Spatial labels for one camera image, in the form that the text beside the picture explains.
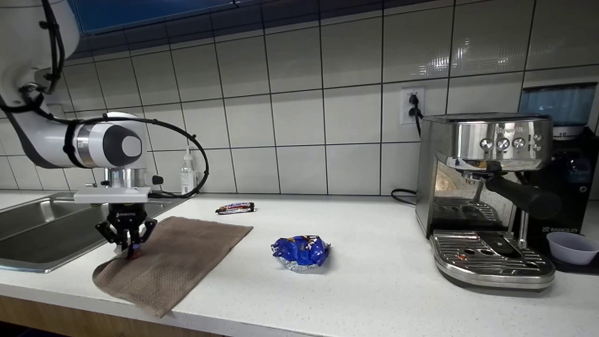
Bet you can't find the dark candy bar wrapper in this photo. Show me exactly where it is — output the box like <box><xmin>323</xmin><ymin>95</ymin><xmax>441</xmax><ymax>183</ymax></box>
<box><xmin>215</xmin><ymin>201</ymin><xmax>254</xmax><ymax>214</ymax></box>

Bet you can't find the purple plastic cup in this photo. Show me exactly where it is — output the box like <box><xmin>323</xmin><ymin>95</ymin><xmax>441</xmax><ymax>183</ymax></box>
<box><xmin>546</xmin><ymin>231</ymin><xmax>599</xmax><ymax>265</ymax></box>

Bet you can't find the white soap bottle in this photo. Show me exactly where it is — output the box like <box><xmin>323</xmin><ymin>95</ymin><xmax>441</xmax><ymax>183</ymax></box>
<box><xmin>179</xmin><ymin>147</ymin><xmax>194</xmax><ymax>194</ymax></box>

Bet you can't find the white wall outlet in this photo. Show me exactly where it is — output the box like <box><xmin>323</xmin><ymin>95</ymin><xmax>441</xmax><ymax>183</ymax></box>
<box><xmin>398</xmin><ymin>87</ymin><xmax>425</xmax><ymax>125</ymax></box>

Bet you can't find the stainless steel sink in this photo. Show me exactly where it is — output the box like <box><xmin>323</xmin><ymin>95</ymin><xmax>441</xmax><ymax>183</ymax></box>
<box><xmin>0</xmin><ymin>190</ymin><xmax>185</xmax><ymax>274</ymax></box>

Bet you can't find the stainless espresso machine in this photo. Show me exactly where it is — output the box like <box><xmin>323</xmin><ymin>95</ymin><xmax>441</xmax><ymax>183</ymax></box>
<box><xmin>415</xmin><ymin>111</ymin><xmax>561</xmax><ymax>289</ymax></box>

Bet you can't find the blue crumpled snack bag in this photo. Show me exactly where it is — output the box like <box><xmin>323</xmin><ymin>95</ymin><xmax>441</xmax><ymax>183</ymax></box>
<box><xmin>271</xmin><ymin>233</ymin><xmax>331</xmax><ymax>271</ymax></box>

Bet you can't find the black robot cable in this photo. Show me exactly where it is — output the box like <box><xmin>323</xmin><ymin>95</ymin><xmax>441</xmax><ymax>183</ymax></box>
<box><xmin>0</xmin><ymin>0</ymin><xmax>211</xmax><ymax>199</ymax></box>

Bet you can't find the black power cord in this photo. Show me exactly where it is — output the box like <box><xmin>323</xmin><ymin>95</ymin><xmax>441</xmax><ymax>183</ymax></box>
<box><xmin>389</xmin><ymin>93</ymin><xmax>426</xmax><ymax>205</ymax></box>

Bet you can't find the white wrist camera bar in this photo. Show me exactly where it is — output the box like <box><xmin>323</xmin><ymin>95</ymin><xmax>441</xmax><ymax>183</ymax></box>
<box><xmin>73</xmin><ymin>186</ymin><xmax>149</xmax><ymax>203</ymax></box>

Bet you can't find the brown towel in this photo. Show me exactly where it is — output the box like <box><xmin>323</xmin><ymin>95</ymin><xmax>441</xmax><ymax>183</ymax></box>
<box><xmin>91</xmin><ymin>216</ymin><xmax>250</xmax><ymax>315</ymax></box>

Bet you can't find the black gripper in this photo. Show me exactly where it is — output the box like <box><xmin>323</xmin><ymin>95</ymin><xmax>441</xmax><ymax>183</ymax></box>
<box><xmin>95</xmin><ymin>203</ymin><xmax>157</xmax><ymax>250</ymax></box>

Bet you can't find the black coffee grinder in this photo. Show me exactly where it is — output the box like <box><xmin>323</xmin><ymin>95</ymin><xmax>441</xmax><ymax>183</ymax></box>
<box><xmin>518</xmin><ymin>81</ymin><xmax>597</xmax><ymax>272</ymax></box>

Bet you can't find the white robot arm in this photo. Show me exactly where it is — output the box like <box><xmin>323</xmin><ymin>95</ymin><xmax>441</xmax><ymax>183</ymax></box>
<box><xmin>0</xmin><ymin>0</ymin><xmax>155</xmax><ymax>252</ymax></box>

